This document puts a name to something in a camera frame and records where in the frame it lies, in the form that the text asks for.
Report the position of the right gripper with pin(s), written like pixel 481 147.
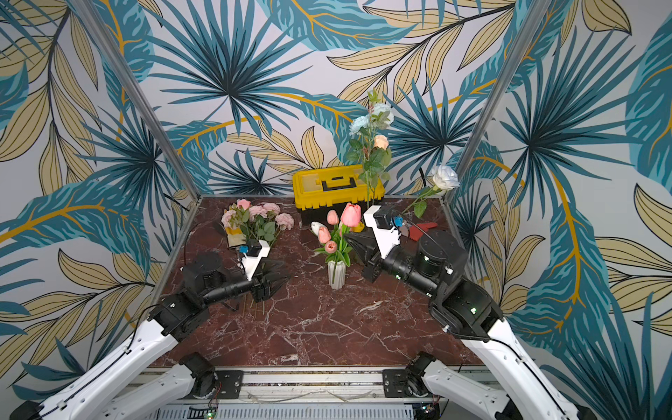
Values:
pixel 375 260

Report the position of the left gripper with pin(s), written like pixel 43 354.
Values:
pixel 266 290

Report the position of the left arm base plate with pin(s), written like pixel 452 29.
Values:
pixel 228 384

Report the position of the yellow work glove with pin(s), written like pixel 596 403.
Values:
pixel 236 239

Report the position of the tulip bouquet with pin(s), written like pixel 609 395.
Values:
pixel 329 238

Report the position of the pink tulip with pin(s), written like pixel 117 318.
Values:
pixel 350 219

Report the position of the white rose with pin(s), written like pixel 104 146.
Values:
pixel 443 179

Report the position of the large pink rose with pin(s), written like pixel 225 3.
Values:
pixel 244 204

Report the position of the red work glove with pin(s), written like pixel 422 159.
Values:
pixel 416 232

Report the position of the yellow toolbox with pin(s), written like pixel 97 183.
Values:
pixel 318 191

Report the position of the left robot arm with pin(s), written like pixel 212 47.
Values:
pixel 98 394

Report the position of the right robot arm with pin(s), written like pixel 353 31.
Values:
pixel 467 312

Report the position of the white ribbed vase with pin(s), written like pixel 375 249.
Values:
pixel 337 274

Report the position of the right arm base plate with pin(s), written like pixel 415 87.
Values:
pixel 400 383

